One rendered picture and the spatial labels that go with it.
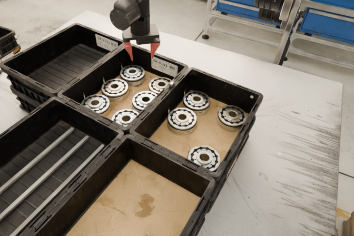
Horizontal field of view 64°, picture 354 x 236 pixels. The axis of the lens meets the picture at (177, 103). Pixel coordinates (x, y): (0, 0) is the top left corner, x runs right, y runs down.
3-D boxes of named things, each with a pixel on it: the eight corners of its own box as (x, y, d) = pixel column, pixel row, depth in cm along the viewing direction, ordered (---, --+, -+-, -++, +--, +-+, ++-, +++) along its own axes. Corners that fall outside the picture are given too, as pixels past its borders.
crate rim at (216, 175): (189, 70, 112) (190, 65, 110) (263, 99, 102) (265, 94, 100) (127, 137, 86) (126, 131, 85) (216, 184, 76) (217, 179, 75)
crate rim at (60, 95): (128, 46, 122) (128, 41, 120) (189, 70, 112) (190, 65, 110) (56, 99, 97) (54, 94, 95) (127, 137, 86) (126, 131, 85)
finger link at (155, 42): (160, 62, 89) (160, 36, 83) (138, 65, 88) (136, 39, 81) (156, 50, 94) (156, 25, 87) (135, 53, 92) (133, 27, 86)
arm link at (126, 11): (161, -25, 71) (131, -37, 73) (137, -8, 64) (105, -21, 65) (155, 17, 80) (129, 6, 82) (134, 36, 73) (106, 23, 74)
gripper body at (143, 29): (159, 40, 83) (159, 17, 78) (125, 43, 81) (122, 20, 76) (155, 29, 88) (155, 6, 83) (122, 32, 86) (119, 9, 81)
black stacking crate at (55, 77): (80, 44, 139) (76, 23, 131) (129, 65, 129) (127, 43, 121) (9, 89, 113) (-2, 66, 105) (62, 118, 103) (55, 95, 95)
